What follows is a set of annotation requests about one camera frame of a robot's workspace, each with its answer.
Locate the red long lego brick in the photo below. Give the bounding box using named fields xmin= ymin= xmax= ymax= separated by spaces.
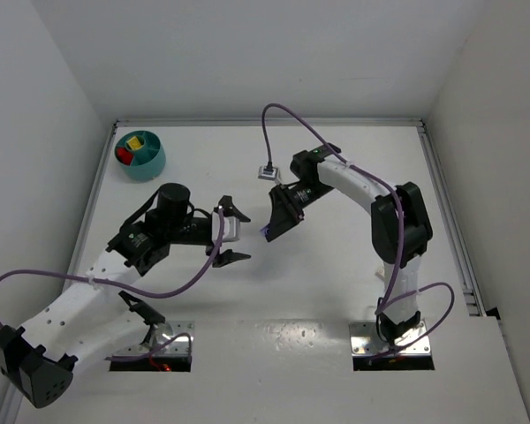
xmin=115 ymin=148 xmax=133 ymax=166

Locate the yellow lego brick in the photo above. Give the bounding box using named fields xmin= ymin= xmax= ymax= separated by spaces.
xmin=126 ymin=136 xmax=143 ymax=151

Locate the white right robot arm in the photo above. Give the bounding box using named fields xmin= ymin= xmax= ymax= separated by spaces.
xmin=262 ymin=144 xmax=433 ymax=345

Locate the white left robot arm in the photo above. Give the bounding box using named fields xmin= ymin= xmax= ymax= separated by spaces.
xmin=0 ymin=183 xmax=250 ymax=409

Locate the teal divided round container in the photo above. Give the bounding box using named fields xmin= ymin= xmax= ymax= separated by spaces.
xmin=114 ymin=130 xmax=166 ymax=182

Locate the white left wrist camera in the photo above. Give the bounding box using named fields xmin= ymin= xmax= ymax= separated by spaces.
xmin=211 ymin=212 xmax=241 ymax=243

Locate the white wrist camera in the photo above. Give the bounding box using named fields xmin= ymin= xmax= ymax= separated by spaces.
xmin=211 ymin=212 xmax=241 ymax=243
xmin=258 ymin=165 xmax=281 ymax=184

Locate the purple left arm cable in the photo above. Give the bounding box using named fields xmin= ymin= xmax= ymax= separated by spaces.
xmin=0 ymin=207 xmax=226 ymax=361

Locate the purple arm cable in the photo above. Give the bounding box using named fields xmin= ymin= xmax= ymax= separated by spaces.
xmin=261 ymin=103 xmax=456 ymax=358
xmin=0 ymin=207 xmax=226 ymax=361

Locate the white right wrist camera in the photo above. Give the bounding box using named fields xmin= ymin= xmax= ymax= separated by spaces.
xmin=258 ymin=165 xmax=281 ymax=184

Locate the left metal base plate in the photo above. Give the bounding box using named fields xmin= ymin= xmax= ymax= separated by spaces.
xmin=109 ymin=321 xmax=195 ymax=362

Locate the metal base plate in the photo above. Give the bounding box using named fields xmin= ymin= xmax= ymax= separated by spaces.
xmin=109 ymin=321 xmax=195 ymax=362
xmin=349 ymin=320 xmax=432 ymax=358

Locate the aluminium frame rail back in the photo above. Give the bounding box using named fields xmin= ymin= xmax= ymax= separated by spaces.
xmin=114 ymin=117 xmax=425 ymax=128

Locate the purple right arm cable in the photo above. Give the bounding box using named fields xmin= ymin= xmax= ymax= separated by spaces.
xmin=261 ymin=103 xmax=456 ymax=358

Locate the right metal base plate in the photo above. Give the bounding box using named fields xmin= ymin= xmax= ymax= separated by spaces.
xmin=349 ymin=320 xmax=432 ymax=358

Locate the aluminium frame rail left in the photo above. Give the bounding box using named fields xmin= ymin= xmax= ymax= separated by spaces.
xmin=0 ymin=120 xmax=118 ymax=424

